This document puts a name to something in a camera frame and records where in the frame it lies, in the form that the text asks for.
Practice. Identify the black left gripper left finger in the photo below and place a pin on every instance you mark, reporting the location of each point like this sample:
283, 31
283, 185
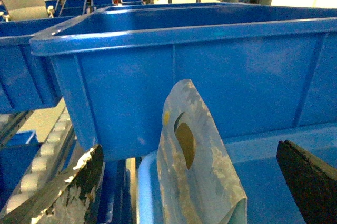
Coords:
70, 197

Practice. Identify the flower gift bag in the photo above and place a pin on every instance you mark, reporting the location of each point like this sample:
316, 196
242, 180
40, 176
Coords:
198, 182

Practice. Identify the white roller track left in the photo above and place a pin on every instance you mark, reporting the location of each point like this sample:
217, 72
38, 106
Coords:
47, 163

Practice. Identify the grey office chair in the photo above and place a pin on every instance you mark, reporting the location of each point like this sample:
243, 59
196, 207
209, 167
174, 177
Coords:
20, 10

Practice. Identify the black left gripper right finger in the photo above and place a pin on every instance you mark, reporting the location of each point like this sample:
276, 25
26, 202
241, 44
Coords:
311, 181

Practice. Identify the blue bin on rollers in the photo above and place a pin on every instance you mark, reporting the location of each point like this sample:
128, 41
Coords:
27, 82

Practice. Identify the large blue plastic bin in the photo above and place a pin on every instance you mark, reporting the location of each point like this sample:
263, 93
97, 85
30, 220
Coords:
258, 68

